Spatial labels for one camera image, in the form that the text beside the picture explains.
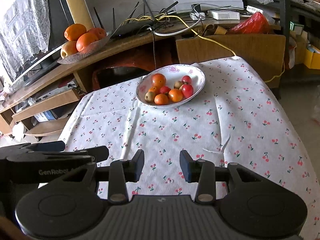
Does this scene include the cherry print tablecloth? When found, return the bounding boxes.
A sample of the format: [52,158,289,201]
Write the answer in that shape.
[59,57,319,239]

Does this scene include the red plastic bag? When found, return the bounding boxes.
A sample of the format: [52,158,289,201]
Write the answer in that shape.
[228,12,270,34]

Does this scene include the orange mandarin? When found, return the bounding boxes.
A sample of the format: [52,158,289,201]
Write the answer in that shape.
[154,94,169,106]
[168,88,184,103]
[148,86,160,95]

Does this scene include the black television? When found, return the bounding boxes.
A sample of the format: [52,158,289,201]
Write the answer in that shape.
[1,0,73,84]

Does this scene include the orange on glass dish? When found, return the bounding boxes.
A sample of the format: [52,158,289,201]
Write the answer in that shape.
[76,32,98,52]

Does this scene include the glass fruit dish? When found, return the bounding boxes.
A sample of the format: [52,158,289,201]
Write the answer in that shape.
[57,36,110,64]

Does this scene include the yellow-brown pear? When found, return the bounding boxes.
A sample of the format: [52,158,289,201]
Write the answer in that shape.
[144,92,156,103]
[174,81,183,89]

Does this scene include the brown cardboard box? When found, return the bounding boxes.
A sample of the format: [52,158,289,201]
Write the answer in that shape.
[176,34,286,88]

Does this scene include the white cable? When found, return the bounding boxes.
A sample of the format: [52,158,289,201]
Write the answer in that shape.
[150,17,203,37]

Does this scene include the red tomato with stem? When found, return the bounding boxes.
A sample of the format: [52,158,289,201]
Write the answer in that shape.
[159,86,171,95]

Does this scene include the wooden tv cabinet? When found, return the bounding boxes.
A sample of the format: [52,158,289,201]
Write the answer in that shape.
[0,19,281,138]

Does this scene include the white floral plate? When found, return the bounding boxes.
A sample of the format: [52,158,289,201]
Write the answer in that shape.
[136,64,206,108]

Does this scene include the yellow cable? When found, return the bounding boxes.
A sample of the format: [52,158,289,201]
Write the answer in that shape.
[107,0,286,84]

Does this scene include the black wifi router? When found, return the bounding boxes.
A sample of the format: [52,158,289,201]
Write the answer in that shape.
[106,0,178,40]

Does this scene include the white lace cloth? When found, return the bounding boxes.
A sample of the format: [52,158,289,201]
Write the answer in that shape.
[1,0,50,81]

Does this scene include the orange-red tomato on plate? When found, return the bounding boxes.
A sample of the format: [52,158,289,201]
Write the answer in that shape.
[151,73,167,88]

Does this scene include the large red tomato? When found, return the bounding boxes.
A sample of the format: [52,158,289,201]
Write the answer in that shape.
[180,84,194,99]

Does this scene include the yellow box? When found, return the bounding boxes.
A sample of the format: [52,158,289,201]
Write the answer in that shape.
[304,44,320,70]

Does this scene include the yellow apple on dish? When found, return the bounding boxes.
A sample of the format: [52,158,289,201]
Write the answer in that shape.
[60,41,78,59]

